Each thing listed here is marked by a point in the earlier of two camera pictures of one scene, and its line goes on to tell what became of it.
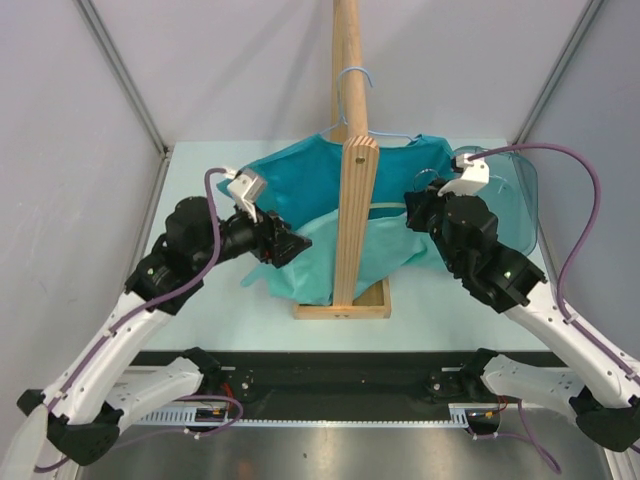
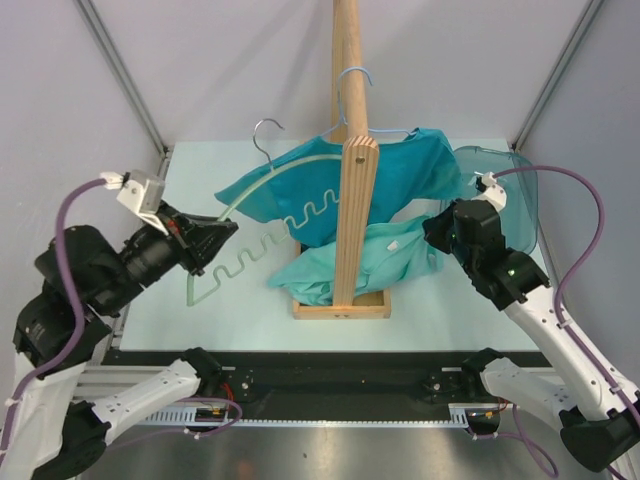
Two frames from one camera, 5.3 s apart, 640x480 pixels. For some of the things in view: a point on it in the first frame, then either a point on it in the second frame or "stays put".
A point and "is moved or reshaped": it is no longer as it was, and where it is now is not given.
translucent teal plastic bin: x=512 y=192 stays put
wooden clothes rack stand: x=356 y=296 stays put
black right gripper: x=419 y=202 -> x=434 y=228
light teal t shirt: x=390 y=241 is moved or reshaped
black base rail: x=336 y=382 stays put
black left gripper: x=275 y=242 -> x=196 y=252
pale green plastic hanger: x=389 y=205 -> x=272 y=235
